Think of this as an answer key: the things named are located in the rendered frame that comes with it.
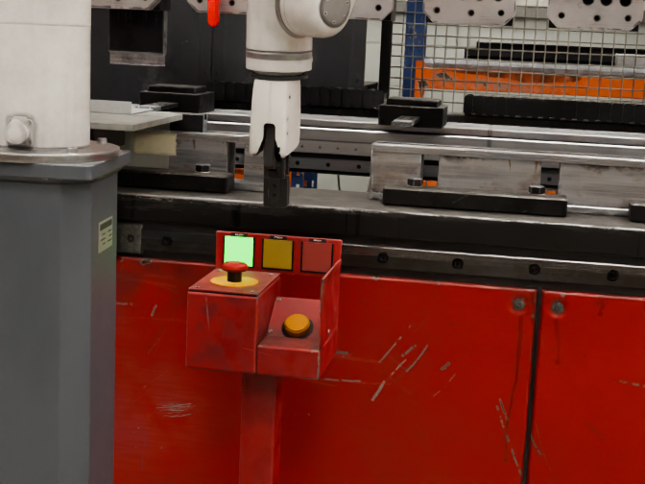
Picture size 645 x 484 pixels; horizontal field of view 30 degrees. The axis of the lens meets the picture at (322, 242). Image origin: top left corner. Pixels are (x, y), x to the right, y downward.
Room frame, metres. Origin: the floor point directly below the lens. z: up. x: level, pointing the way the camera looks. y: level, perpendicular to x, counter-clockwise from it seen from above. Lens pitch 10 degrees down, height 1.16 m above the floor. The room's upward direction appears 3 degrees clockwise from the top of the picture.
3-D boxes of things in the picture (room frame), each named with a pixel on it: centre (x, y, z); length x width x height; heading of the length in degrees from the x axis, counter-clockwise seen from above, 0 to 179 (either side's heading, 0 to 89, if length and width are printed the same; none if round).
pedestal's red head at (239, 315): (1.76, 0.08, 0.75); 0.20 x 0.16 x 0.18; 80
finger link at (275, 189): (1.55, 0.07, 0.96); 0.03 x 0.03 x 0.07; 80
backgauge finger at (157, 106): (2.29, 0.31, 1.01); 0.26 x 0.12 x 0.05; 170
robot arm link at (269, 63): (1.55, 0.07, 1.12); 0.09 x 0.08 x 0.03; 170
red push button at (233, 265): (1.76, 0.13, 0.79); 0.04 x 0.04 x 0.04
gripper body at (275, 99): (1.55, 0.06, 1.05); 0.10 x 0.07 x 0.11; 170
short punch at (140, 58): (2.13, 0.34, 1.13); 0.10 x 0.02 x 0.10; 80
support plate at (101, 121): (1.99, 0.36, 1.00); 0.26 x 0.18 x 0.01; 170
